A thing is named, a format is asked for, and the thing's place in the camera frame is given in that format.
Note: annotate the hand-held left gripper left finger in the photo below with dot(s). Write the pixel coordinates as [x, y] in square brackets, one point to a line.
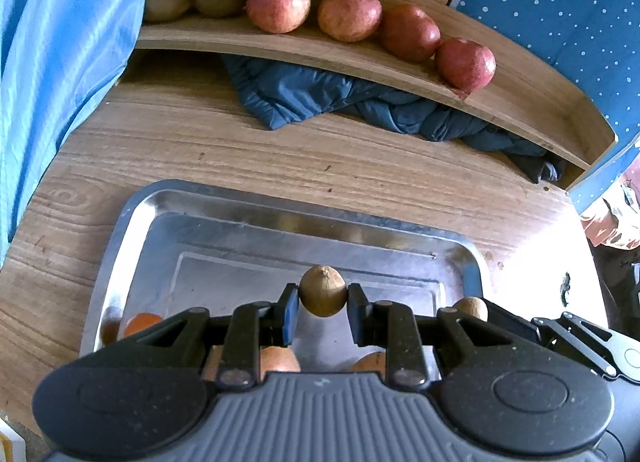
[289, 317]

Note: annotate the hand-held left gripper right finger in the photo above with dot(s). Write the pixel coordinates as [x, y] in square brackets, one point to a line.
[357, 317]

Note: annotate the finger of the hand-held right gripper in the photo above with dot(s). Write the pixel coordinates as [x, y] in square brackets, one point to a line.
[580, 350]

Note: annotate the brown longan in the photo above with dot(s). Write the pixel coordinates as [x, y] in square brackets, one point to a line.
[322, 292]
[472, 308]

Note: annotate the pale striped pepino melon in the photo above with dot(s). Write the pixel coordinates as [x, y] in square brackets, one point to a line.
[280, 359]

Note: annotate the orange pepino melon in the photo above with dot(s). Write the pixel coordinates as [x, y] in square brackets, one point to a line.
[372, 362]

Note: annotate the metal tray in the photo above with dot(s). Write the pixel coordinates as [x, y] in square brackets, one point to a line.
[250, 242]

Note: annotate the small orange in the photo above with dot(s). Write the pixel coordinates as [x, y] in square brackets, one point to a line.
[140, 324]

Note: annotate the bed with orange sheet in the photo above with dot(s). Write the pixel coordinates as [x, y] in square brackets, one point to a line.
[615, 222]

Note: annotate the dark blue jacket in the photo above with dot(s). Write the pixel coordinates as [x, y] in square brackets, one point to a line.
[310, 91]

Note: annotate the wooden desk shelf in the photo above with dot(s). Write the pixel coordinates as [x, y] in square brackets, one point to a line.
[525, 106]

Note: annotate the red apple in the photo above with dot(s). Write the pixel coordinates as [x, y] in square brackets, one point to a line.
[411, 32]
[465, 64]
[349, 15]
[277, 9]

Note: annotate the light blue cloth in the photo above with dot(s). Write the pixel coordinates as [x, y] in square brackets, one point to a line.
[60, 66]

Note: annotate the blue dotted fabric wardrobe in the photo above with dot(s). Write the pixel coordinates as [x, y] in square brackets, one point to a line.
[550, 1]

